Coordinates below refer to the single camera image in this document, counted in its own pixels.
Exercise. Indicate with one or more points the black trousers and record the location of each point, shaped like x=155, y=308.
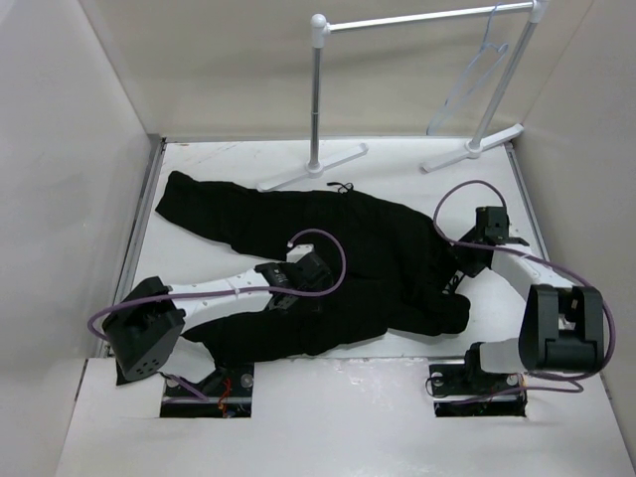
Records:
x=392, y=265

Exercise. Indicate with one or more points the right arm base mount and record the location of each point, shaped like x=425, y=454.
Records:
x=460, y=388

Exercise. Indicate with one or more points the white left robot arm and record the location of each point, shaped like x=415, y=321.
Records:
x=147, y=339

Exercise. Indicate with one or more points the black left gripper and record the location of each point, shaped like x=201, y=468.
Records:
x=312, y=303

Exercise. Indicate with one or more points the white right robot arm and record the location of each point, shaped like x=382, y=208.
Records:
x=562, y=327

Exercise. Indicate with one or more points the white clothes rack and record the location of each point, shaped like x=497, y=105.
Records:
x=387, y=76

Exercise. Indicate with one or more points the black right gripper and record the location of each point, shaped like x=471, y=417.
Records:
x=467, y=265

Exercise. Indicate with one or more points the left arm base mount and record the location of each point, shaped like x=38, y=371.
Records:
x=225, y=393

